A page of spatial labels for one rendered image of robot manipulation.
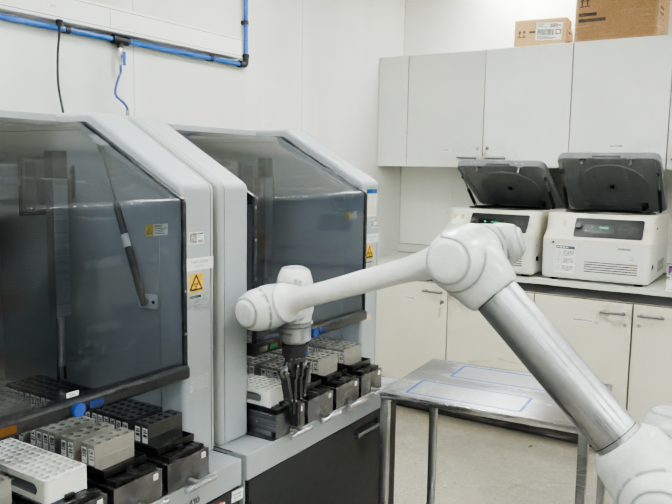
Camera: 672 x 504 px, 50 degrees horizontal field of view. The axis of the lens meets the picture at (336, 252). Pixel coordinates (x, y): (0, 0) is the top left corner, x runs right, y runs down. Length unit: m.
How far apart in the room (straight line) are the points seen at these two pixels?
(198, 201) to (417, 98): 3.01
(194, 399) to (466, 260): 0.80
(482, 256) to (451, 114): 3.11
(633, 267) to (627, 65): 1.10
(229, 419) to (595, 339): 2.48
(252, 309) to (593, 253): 2.55
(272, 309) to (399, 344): 2.75
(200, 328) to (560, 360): 0.88
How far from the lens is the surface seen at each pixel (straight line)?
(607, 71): 4.30
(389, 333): 4.51
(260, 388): 2.06
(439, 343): 4.36
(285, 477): 2.13
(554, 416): 2.09
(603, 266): 4.00
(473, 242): 1.50
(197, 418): 1.91
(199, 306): 1.84
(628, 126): 4.24
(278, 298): 1.79
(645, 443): 1.53
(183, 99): 3.37
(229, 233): 1.90
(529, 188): 4.43
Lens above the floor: 1.48
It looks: 7 degrees down
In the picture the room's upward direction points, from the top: 1 degrees clockwise
